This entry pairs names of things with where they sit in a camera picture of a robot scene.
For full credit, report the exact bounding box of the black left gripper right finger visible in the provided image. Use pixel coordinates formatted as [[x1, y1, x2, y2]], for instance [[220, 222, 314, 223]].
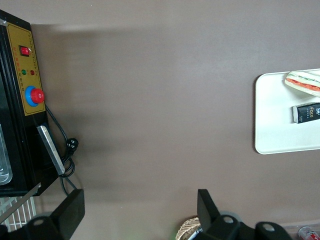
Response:
[[193, 188, 300, 240]]

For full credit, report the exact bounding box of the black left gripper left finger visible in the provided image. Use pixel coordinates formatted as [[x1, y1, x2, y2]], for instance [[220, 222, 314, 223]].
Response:
[[0, 189, 86, 240]]

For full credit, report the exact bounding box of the white plastic tray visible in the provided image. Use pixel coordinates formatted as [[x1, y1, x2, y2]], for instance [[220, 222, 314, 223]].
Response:
[[254, 68, 320, 155]]

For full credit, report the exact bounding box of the woven wicker basket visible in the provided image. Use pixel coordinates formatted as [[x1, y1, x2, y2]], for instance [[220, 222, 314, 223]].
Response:
[[175, 216, 204, 240]]

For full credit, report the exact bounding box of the clear plastic container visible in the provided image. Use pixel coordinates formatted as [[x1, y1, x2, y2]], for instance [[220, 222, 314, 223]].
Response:
[[283, 219, 320, 240]]

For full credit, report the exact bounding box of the red and white bottle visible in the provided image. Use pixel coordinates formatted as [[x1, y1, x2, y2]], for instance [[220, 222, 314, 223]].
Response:
[[298, 226, 320, 240]]

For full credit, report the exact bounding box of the black machine with yellow panel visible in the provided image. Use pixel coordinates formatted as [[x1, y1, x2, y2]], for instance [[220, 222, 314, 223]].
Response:
[[0, 9, 66, 197]]

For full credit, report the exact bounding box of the packaged sandwich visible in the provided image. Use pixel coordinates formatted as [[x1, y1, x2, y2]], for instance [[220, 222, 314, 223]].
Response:
[[284, 68, 320, 98]]

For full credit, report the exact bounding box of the white wire rack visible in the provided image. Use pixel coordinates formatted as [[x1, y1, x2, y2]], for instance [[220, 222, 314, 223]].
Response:
[[0, 195, 38, 232]]

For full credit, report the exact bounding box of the black power cable with plug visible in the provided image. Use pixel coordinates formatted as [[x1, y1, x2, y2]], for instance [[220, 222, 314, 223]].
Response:
[[44, 104, 79, 196]]

